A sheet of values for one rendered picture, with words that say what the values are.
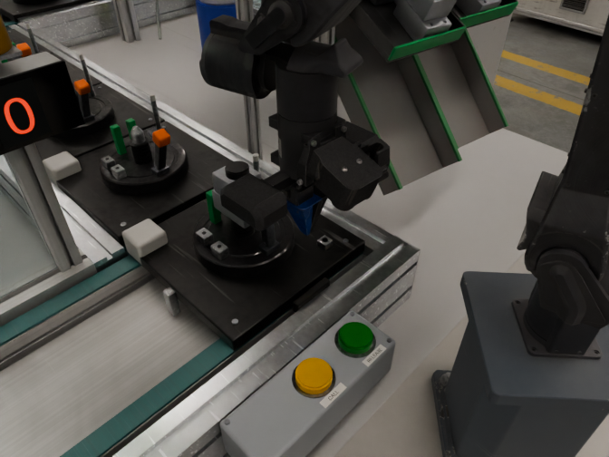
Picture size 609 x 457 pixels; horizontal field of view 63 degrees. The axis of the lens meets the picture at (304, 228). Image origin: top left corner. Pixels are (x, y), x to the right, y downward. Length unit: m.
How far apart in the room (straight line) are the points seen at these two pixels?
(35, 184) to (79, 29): 1.16
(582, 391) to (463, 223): 0.50
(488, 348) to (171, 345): 0.38
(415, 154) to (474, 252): 0.20
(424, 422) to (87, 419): 0.39
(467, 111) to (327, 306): 0.46
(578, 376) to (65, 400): 0.54
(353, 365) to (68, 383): 0.34
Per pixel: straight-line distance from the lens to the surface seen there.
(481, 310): 0.52
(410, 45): 0.67
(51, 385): 0.68
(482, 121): 0.95
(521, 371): 0.49
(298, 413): 0.54
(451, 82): 0.93
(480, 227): 0.94
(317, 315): 0.63
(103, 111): 1.05
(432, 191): 1.00
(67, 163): 0.90
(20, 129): 0.58
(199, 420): 0.55
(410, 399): 0.68
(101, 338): 0.70
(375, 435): 0.65
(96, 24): 1.81
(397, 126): 0.80
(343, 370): 0.57
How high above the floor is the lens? 1.44
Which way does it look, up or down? 41 degrees down
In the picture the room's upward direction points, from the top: straight up
